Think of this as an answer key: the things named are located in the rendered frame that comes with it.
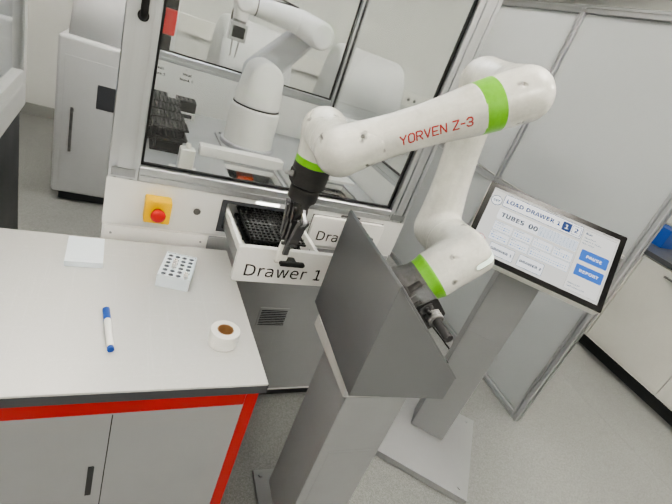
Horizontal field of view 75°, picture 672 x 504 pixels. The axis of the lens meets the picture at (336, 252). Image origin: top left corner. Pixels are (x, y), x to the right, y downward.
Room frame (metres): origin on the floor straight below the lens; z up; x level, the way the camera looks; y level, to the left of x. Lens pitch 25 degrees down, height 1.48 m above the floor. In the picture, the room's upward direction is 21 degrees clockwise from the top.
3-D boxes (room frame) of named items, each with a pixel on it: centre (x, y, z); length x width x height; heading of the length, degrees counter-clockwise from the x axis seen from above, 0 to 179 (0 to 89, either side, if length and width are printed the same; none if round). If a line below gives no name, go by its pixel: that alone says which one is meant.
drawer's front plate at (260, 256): (1.08, 0.12, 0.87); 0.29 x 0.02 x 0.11; 122
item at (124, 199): (1.74, 0.48, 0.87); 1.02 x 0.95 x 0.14; 122
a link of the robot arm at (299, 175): (1.03, 0.13, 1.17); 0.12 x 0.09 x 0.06; 123
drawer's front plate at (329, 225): (1.47, -0.01, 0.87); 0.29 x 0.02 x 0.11; 122
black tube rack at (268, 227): (1.25, 0.23, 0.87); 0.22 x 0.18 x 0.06; 32
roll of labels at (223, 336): (0.82, 0.18, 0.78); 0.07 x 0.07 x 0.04
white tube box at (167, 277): (1.01, 0.39, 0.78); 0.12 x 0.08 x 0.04; 16
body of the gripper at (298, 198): (1.03, 0.13, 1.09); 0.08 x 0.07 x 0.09; 33
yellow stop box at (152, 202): (1.12, 0.53, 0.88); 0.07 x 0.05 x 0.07; 122
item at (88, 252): (0.95, 0.63, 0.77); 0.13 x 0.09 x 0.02; 32
